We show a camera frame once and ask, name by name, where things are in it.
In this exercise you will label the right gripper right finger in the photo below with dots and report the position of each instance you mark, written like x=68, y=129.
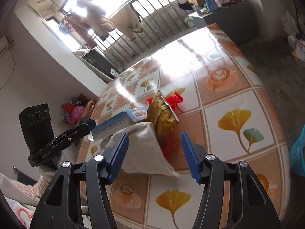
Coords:
x=249, y=203

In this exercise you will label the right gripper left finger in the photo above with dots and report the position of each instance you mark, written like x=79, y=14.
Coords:
x=60, y=205

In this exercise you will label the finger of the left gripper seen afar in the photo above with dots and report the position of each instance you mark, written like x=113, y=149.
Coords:
x=76, y=133

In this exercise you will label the blue white cardboard box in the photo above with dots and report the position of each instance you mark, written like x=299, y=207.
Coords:
x=119, y=122

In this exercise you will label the floor trash pile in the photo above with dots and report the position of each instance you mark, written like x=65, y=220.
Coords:
x=292, y=31

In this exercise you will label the white cloth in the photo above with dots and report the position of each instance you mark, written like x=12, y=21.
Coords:
x=144, y=155

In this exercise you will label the patterned tablecloth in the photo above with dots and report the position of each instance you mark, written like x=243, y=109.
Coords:
x=225, y=109

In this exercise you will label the gold snack packet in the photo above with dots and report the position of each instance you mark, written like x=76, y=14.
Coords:
x=164, y=122

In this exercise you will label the red candy wrapper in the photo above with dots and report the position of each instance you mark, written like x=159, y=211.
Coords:
x=159, y=102

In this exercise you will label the blue plastic basket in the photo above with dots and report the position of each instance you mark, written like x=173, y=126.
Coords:
x=297, y=156

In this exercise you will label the hanging beige clothes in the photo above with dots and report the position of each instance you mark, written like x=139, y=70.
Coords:
x=127, y=21

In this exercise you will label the grey cabinet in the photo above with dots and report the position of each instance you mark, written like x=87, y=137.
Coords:
x=238, y=21

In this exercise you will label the blue detergent bottle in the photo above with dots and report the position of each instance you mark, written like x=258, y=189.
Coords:
x=212, y=5

